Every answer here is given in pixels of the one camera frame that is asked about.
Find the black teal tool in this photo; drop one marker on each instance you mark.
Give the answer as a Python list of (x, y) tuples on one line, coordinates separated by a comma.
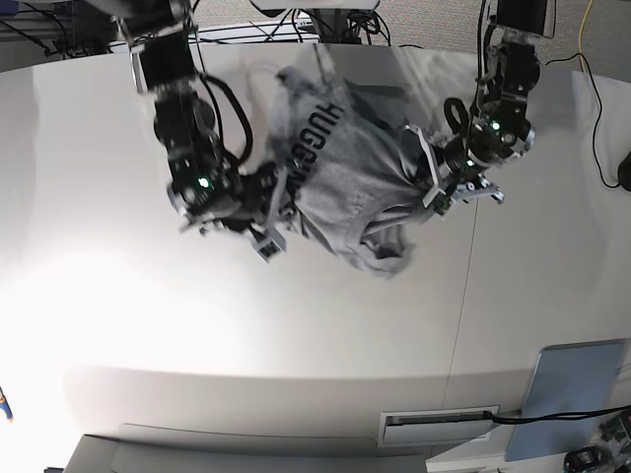
[(587, 459)]

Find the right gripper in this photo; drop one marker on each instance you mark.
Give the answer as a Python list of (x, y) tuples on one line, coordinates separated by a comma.
[(263, 204)]

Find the black device right edge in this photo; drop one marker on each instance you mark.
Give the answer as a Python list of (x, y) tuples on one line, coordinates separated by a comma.
[(624, 173)]

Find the central stand column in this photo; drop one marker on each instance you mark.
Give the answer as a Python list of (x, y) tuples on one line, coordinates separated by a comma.
[(332, 25)]

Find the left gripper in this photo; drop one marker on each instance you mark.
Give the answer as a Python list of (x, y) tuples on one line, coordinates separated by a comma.
[(453, 175)]

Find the grey T-shirt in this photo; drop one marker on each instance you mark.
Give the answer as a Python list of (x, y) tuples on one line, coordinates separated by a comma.
[(355, 170)]

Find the orange blue tool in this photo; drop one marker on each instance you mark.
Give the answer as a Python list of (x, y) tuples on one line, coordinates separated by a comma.
[(5, 407)]

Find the blue-grey board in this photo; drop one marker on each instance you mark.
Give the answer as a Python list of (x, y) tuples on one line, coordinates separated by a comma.
[(567, 378)]

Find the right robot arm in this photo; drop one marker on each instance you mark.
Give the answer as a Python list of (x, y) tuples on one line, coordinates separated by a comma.
[(202, 125)]

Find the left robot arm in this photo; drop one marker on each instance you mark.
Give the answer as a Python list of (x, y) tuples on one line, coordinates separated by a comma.
[(493, 130)]

